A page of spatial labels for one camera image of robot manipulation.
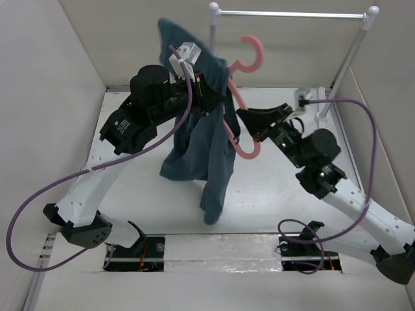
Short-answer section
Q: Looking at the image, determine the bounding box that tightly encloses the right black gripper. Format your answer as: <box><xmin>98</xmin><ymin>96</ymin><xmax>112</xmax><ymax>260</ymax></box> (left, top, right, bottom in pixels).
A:
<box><xmin>237</xmin><ymin>102</ymin><xmax>307</xmax><ymax>168</ymax></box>

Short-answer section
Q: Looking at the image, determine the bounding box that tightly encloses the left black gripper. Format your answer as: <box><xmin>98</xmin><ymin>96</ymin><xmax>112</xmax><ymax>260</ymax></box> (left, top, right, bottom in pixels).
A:
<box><xmin>150</xmin><ymin>69</ymin><xmax>226</xmax><ymax>126</ymax></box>

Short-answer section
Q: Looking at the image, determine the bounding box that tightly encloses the blue-grey t shirt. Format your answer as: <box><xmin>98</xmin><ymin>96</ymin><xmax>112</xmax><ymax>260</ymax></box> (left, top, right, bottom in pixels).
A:
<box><xmin>158</xmin><ymin>18</ymin><xmax>241</xmax><ymax>225</ymax></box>

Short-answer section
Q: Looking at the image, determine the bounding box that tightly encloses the pink plastic hanger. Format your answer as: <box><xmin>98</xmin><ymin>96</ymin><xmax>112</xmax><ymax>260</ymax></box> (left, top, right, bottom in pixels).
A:
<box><xmin>222</xmin><ymin>35</ymin><xmax>265</xmax><ymax>160</ymax></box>

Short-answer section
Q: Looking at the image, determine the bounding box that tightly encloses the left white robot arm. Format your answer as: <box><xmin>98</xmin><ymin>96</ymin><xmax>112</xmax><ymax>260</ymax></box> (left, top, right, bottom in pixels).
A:
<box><xmin>43</xmin><ymin>65</ymin><xmax>229</xmax><ymax>257</ymax></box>

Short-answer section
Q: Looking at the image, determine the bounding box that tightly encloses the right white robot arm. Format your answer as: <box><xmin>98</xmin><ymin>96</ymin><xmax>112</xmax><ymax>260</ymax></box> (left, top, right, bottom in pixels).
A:
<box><xmin>237</xmin><ymin>104</ymin><xmax>414</xmax><ymax>285</ymax></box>

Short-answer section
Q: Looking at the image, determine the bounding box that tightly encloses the white metal clothes rack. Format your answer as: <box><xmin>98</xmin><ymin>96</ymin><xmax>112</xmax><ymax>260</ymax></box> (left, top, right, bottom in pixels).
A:
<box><xmin>207</xmin><ymin>1</ymin><xmax>380</xmax><ymax>121</ymax></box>

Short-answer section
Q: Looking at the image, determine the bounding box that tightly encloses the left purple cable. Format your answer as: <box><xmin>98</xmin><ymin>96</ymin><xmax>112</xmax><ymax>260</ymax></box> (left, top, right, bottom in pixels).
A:
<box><xmin>5</xmin><ymin>45</ymin><xmax>195</xmax><ymax>272</ymax></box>

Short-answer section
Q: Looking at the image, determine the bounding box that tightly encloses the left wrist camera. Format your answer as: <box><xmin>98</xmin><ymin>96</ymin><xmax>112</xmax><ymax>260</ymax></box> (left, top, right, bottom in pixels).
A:
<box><xmin>169</xmin><ymin>42</ymin><xmax>202</xmax><ymax>82</ymax></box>

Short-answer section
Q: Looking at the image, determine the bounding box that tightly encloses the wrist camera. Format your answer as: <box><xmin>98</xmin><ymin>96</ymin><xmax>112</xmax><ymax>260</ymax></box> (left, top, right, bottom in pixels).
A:
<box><xmin>292</xmin><ymin>87</ymin><xmax>316</xmax><ymax>117</ymax></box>
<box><xmin>169</xmin><ymin>42</ymin><xmax>202</xmax><ymax>82</ymax></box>

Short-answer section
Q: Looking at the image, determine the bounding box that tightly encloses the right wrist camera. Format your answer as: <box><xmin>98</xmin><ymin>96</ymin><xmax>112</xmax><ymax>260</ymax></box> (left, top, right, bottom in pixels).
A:
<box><xmin>292</xmin><ymin>87</ymin><xmax>316</xmax><ymax>117</ymax></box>

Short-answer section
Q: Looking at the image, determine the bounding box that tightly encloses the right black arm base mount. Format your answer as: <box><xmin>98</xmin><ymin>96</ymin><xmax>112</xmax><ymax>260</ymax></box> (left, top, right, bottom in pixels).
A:
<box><xmin>274</xmin><ymin>218</ymin><xmax>342</xmax><ymax>275</ymax></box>

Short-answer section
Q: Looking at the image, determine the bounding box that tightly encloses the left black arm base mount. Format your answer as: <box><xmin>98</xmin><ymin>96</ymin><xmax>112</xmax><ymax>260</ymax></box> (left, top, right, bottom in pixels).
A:
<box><xmin>103</xmin><ymin>221</ymin><xmax>165</xmax><ymax>273</ymax></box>

